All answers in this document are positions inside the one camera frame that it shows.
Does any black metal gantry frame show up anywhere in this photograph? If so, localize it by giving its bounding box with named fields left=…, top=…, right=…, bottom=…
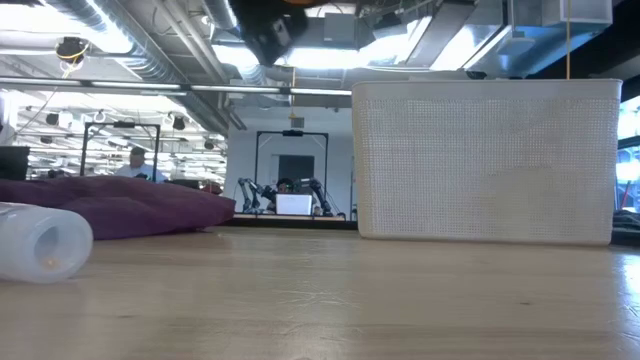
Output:
left=80, top=121, right=161, bottom=182
left=254, top=129, right=330, bottom=201

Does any translucent plastic container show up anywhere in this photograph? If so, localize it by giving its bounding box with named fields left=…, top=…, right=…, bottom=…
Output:
left=0, top=201, right=94, bottom=285

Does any purple folded cloth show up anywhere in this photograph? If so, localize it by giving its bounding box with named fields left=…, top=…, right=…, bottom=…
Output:
left=0, top=174, right=236, bottom=241

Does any white perforated plastic basket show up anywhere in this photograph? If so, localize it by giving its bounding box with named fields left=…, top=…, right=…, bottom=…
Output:
left=351, top=78, right=624, bottom=247

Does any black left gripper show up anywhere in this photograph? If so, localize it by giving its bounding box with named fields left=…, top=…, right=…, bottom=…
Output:
left=229, top=0, right=309, bottom=66

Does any wooden background table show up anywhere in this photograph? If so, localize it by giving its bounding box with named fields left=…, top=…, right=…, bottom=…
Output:
left=232, top=213, right=347, bottom=222

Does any long ceiling light bar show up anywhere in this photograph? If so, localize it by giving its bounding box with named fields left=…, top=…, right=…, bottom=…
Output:
left=0, top=77, right=353, bottom=98

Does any white laptop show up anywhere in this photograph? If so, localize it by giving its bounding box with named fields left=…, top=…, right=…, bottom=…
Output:
left=275, top=193, right=314, bottom=217

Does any black ceiling cable reel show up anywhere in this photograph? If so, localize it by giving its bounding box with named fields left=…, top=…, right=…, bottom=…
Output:
left=54, top=35, right=90, bottom=65

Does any black aluminium table frame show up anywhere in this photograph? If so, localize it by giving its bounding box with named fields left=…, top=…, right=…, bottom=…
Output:
left=219, top=219, right=359, bottom=231

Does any black monitor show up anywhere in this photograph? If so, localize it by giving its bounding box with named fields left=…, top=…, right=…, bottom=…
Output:
left=0, top=145, right=31, bottom=182

